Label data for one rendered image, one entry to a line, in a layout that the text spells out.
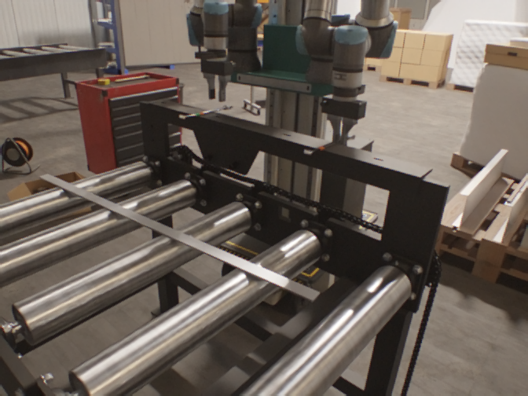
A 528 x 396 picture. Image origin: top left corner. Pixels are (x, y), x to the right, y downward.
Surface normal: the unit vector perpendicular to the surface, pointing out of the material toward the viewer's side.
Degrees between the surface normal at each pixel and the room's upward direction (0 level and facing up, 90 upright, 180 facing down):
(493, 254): 90
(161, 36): 90
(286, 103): 90
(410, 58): 90
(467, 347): 0
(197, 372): 0
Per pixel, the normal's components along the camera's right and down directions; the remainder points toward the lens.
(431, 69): -0.60, 0.35
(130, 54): 0.40, 0.42
